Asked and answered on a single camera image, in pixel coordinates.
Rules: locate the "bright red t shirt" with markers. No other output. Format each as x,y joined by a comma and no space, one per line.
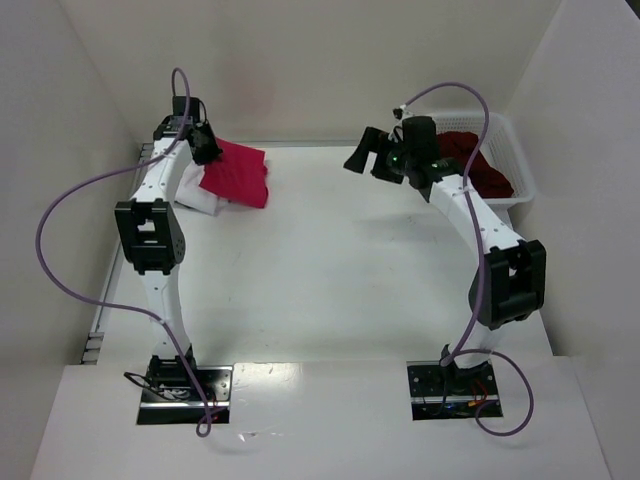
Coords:
239,175

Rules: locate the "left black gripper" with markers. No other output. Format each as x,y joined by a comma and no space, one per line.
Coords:
205,145

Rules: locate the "dark red t shirt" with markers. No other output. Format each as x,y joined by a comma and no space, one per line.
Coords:
489,182

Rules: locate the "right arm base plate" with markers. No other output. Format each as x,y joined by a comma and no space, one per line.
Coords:
450,393

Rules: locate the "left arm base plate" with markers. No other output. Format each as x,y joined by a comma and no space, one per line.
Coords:
175,401

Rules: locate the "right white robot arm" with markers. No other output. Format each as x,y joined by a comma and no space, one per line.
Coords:
509,282

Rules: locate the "white plastic basket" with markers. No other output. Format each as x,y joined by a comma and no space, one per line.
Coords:
500,148

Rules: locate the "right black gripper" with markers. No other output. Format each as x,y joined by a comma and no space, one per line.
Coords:
379,161

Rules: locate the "white folded t shirt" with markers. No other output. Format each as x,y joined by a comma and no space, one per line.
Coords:
191,195

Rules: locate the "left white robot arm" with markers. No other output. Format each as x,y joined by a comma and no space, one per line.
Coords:
154,243

